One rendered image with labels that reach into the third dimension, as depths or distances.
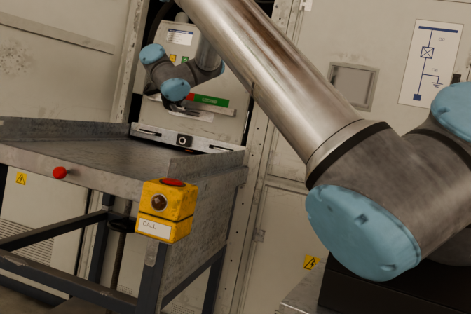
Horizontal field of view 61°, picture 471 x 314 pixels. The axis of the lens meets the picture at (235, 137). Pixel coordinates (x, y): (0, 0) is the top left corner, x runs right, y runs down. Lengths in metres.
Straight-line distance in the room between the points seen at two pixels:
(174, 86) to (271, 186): 0.57
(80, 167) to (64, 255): 1.01
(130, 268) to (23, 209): 0.61
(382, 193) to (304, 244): 1.09
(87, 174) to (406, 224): 0.80
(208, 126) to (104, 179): 0.74
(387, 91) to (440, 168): 0.99
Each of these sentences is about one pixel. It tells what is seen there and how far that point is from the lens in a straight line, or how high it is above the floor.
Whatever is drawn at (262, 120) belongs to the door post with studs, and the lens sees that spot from 1.59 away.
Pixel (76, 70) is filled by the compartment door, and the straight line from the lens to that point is 1.78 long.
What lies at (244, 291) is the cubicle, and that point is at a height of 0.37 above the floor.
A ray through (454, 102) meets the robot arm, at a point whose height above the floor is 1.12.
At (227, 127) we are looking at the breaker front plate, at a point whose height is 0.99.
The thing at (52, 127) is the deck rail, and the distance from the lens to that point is 1.47.
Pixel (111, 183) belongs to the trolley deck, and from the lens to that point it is 1.05.
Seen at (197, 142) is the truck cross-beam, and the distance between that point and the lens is 1.70.
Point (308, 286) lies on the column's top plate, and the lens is 0.83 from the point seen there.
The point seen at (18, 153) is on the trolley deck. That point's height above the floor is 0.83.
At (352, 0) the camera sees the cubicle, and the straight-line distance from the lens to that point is 1.61.
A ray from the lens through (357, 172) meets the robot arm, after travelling 0.53.
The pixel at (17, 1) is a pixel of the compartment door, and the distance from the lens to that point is 1.70.
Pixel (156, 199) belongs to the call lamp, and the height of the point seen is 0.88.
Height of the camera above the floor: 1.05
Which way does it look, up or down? 3 degrees down
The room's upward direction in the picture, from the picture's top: 11 degrees clockwise
